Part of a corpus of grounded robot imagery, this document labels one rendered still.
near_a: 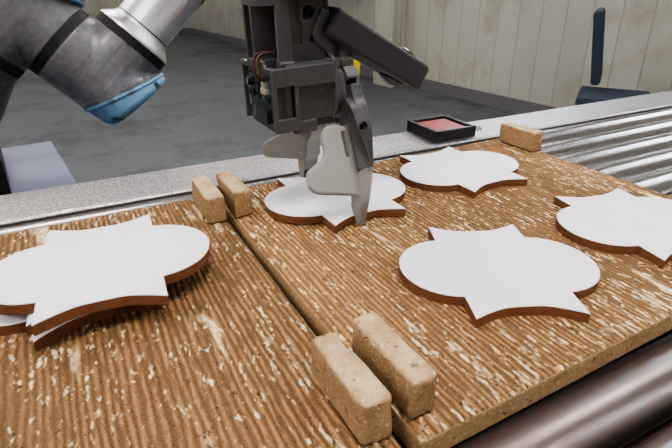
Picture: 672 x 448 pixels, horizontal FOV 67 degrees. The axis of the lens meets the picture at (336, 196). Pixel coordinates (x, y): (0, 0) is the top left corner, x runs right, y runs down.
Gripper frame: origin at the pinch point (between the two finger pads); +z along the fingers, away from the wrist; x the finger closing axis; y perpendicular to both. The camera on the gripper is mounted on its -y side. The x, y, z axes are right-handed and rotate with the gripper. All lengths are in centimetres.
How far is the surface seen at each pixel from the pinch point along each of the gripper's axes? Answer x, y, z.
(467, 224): 10.4, -7.9, 0.8
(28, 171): -45, 29, 6
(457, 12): -358, -332, 26
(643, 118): -9, -66, 5
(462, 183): 4.2, -12.8, 0.2
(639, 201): 15.9, -24.5, 0.6
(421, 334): 20.7, 5.3, 0.3
